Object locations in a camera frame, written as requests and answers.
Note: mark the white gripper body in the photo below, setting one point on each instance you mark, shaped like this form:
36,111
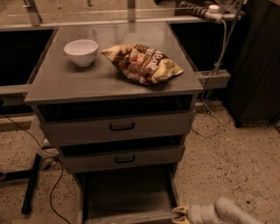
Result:
194,214

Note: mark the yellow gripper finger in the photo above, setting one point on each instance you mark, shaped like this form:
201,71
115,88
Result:
181,220
181,210

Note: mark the grey bottom drawer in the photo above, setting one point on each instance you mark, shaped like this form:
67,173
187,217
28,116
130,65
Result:
138,195

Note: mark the grey drawer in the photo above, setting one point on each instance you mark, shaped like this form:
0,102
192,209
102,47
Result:
138,195
91,131
122,159

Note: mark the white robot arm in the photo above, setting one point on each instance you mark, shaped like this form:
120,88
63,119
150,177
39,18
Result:
222,211

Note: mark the grey middle drawer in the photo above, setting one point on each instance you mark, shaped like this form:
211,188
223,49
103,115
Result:
122,159

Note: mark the grey drawer cabinet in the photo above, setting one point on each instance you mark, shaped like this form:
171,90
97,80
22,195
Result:
63,91

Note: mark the grey top drawer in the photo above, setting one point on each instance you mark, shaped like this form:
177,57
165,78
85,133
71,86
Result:
91,131

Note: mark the dark cabinet right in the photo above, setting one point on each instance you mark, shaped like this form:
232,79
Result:
253,92

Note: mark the brown yellow chip bag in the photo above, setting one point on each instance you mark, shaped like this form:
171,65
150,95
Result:
142,64

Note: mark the black floor bar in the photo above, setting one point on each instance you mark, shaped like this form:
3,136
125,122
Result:
27,204

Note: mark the white ceramic bowl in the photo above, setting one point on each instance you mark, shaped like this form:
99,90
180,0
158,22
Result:
82,52

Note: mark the white power strip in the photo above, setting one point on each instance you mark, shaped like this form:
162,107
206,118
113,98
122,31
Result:
210,13

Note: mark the grey metal frame rail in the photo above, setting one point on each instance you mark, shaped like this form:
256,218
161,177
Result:
209,81

